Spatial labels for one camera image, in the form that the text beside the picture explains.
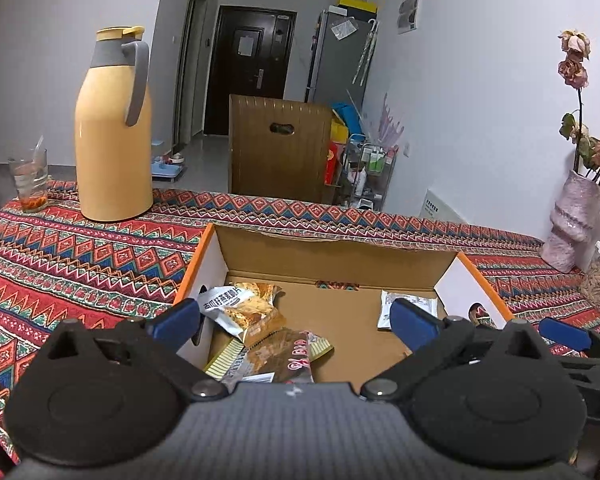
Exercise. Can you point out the clear plastic bag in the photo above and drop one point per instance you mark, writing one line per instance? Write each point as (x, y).
(343, 28)

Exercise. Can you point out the paper notice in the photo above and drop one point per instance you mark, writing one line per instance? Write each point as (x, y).
(244, 45)

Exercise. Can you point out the pink folded umbrella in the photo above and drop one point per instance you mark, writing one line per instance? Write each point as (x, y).
(392, 125)

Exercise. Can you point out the wooden chair back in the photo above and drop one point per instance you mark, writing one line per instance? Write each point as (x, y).
(270, 160)

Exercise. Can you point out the pink ceramic vase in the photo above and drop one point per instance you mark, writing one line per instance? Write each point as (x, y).
(572, 225)

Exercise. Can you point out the blue plastic box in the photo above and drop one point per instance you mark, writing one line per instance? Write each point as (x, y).
(347, 117)

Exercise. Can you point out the yellow thermos jug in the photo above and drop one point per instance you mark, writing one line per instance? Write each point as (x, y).
(110, 150)

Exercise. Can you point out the red gift box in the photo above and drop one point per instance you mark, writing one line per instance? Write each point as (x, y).
(331, 164)

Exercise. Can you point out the yellow bag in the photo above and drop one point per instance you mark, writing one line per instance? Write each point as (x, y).
(339, 132)

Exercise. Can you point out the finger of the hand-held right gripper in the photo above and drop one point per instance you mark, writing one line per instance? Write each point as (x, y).
(562, 332)
(595, 372)

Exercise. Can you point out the white spoon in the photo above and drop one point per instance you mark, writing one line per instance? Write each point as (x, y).
(39, 149)

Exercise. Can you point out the orange printed cardboard box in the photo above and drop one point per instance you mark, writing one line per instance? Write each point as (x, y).
(340, 260)

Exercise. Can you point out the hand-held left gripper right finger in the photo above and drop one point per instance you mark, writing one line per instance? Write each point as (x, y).
(412, 325)

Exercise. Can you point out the white grey-print snack packet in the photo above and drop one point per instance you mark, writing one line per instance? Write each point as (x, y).
(407, 306)

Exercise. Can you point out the glass cup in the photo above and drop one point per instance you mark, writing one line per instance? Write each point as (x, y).
(29, 185)

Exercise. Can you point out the brown snack packet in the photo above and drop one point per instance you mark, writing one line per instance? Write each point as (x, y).
(280, 355)

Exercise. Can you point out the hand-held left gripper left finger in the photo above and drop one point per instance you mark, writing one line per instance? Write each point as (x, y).
(175, 319)

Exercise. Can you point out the dark entrance door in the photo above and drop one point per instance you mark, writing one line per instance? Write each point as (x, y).
(240, 95)

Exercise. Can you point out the blue floor tray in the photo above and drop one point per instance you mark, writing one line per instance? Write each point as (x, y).
(167, 169)

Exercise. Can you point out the yellow box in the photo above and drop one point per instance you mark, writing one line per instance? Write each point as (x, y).
(357, 4)

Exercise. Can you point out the golden snack packet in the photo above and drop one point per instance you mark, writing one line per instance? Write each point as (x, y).
(266, 324)

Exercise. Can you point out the grey refrigerator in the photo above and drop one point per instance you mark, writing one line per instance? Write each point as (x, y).
(335, 70)

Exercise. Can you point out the dried rose bouquet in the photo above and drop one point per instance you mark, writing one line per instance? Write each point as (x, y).
(575, 67)

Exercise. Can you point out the white orange snack packet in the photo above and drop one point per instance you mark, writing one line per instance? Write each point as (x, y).
(225, 304)

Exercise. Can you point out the white leaning board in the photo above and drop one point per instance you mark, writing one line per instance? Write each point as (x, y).
(442, 206)

